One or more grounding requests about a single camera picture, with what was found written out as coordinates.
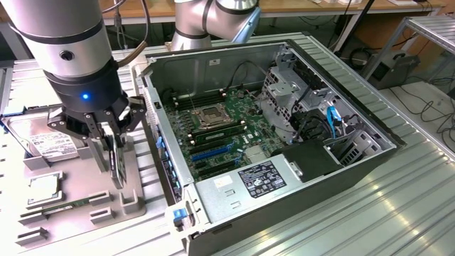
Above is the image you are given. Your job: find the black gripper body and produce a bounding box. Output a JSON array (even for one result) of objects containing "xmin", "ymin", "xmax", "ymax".
[{"xmin": 42, "ymin": 60, "xmax": 130, "ymax": 116}]

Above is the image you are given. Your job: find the hard disk with white label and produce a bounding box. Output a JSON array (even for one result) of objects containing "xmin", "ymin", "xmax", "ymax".
[{"xmin": 5, "ymin": 116, "xmax": 90, "ymax": 164}]

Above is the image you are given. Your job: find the grey parts rack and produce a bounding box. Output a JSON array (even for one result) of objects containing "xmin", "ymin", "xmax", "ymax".
[{"xmin": 0, "ymin": 106, "xmax": 147, "ymax": 250}]

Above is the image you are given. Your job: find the CPU socket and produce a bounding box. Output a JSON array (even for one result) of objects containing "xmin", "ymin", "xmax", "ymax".
[{"xmin": 190, "ymin": 105, "xmax": 229, "ymax": 129}]

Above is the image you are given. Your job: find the green RAM stick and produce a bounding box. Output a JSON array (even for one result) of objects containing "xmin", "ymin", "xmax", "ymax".
[
  {"xmin": 192, "ymin": 127, "xmax": 246, "ymax": 141},
  {"xmin": 18, "ymin": 198, "xmax": 93, "ymax": 217}
]

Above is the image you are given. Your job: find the silver CPU chip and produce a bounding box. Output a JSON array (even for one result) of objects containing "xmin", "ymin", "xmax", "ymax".
[{"xmin": 25, "ymin": 175, "xmax": 62, "ymax": 206}]

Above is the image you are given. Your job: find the blue expansion slot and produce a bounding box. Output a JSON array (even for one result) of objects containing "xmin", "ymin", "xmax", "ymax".
[{"xmin": 190, "ymin": 143, "xmax": 232, "ymax": 163}]

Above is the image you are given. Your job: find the black expansion slot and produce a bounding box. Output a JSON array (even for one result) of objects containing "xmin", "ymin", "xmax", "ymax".
[{"xmin": 193, "ymin": 157, "xmax": 234, "ymax": 177}]

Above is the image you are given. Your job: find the green motherboard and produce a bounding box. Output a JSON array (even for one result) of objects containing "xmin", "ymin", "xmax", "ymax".
[{"xmin": 161, "ymin": 89, "xmax": 285, "ymax": 185}]

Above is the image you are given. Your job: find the silver chipset heat sink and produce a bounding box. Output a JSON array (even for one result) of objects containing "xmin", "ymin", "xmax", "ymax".
[{"xmin": 242, "ymin": 147, "xmax": 268, "ymax": 163}]

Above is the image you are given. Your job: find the grey power supply unit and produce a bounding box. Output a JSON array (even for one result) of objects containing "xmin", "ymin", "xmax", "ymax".
[{"xmin": 193, "ymin": 156, "xmax": 304, "ymax": 225}]

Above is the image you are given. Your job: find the metal disk bay cage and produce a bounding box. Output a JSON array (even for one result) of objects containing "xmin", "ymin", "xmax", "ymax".
[{"xmin": 258, "ymin": 66, "xmax": 332, "ymax": 140}]

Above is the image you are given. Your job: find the open black PC case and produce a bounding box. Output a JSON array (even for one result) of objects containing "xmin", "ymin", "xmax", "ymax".
[{"xmin": 135, "ymin": 38, "xmax": 408, "ymax": 256}]

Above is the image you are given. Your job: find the wooden desk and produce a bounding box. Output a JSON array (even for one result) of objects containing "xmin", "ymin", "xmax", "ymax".
[{"xmin": 0, "ymin": 0, "xmax": 445, "ymax": 27}]

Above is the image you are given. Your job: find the black box device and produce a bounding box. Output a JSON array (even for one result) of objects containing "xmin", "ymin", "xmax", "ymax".
[{"xmin": 364, "ymin": 49, "xmax": 420, "ymax": 91}]

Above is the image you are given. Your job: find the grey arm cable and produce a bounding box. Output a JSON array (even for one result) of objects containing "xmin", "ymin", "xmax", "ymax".
[{"xmin": 115, "ymin": 0, "xmax": 149, "ymax": 68}]

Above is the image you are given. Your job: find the black wire bundle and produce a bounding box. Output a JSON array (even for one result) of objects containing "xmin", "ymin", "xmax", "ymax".
[{"xmin": 288, "ymin": 108, "xmax": 333, "ymax": 143}]

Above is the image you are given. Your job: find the blue SATA wire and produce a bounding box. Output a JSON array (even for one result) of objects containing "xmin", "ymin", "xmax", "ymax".
[{"xmin": 324, "ymin": 105, "xmax": 341, "ymax": 140}]

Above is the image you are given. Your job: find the aluminium frame table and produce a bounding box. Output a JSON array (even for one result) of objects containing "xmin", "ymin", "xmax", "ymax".
[{"xmin": 368, "ymin": 15, "xmax": 455, "ymax": 82}]

